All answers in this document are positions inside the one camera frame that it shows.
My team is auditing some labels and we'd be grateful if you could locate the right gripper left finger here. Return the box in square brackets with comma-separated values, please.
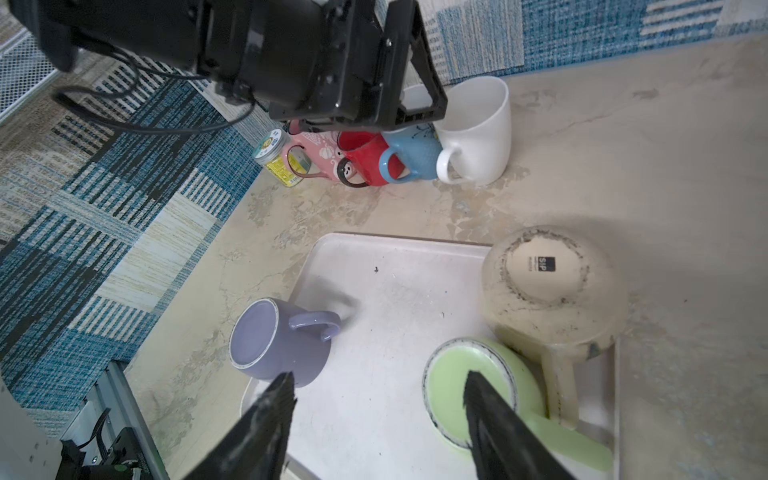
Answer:
[186, 372, 297, 479]

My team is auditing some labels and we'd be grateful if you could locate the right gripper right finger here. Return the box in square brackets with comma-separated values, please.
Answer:
[463, 371, 572, 479]

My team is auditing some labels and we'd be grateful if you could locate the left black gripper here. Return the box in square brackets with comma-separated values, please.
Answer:
[203, 1, 447, 134]

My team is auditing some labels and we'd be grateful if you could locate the purple mug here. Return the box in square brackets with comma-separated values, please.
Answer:
[229, 297, 342, 388]

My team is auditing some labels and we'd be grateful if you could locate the blue mug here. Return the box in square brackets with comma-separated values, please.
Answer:
[379, 123, 443, 184]

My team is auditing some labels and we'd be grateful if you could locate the white mug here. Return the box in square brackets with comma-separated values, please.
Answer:
[433, 76, 512, 186]

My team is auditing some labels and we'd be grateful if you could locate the red mug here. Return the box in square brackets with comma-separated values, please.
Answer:
[337, 131, 389, 188]

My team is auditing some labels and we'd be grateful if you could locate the pink ghost pattern mug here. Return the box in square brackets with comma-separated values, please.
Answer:
[281, 121, 344, 183]

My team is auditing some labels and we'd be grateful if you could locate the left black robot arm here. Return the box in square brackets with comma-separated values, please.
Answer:
[9, 1, 448, 133]

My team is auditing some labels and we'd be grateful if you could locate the light green mug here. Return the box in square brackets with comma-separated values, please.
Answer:
[422, 337, 614, 479]

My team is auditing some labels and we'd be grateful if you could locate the yellow green labelled can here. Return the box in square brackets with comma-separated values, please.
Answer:
[254, 129, 311, 188]

